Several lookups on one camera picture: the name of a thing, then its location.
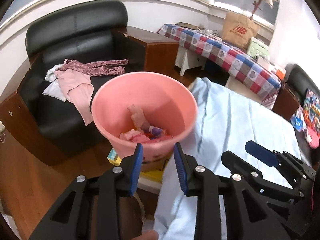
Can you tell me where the clear plastic wrap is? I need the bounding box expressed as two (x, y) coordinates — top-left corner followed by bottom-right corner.
(129, 105), (150, 132)

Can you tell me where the person's left hand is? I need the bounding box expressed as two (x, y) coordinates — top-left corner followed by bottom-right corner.
(131, 230), (158, 240)

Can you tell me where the pink polka dot cloth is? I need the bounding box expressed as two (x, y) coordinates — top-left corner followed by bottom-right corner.
(305, 127), (319, 149)

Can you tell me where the blue plastic bag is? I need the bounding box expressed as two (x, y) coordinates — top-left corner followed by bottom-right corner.
(290, 113), (306, 132)

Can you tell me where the yellow box under bin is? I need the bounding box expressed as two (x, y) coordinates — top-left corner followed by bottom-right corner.
(107, 148), (171, 183)

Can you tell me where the wooden side table right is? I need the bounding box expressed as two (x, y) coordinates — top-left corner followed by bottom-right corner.
(272, 80), (300, 121)

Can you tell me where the wooden side table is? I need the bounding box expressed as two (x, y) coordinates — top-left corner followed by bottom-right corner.
(272, 80), (300, 121)
(123, 27), (179, 74)

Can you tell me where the light blue floral tablecloth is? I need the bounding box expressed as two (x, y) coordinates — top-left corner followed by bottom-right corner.
(153, 77), (300, 239)

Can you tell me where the colourful cartoon cushion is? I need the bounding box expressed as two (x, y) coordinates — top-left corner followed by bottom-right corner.
(303, 89), (320, 134)

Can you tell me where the purple small wrapper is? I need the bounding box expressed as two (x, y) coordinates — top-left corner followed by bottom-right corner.
(148, 125), (163, 137)

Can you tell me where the right black leather sofa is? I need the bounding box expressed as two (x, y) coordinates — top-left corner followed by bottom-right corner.
(285, 64), (319, 166)

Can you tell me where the orange box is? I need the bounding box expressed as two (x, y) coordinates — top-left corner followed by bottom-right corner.
(274, 67), (286, 80)

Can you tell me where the checkered plaid tablecloth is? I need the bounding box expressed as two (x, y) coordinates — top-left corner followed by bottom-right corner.
(157, 24), (280, 109)

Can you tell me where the pink plastic bin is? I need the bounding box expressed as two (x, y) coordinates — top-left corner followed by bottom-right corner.
(91, 72), (198, 163)

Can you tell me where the light green box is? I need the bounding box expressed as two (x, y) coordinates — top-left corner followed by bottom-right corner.
(247, 37), (269, 60)

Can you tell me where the clothes pile on armchair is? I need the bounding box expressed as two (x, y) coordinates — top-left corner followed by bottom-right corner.
(42, 59), (129, 126)

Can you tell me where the white desk under plaid cloth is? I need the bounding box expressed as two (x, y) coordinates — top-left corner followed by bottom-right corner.
(175, 46), (207, 76)

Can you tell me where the brown New Balance paper bag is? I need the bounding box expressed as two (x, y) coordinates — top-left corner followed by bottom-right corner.
(222, 12), (260, 50)

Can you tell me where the wooden side table left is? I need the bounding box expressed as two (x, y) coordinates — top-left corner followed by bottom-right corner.
(123, 27), (179, 74)

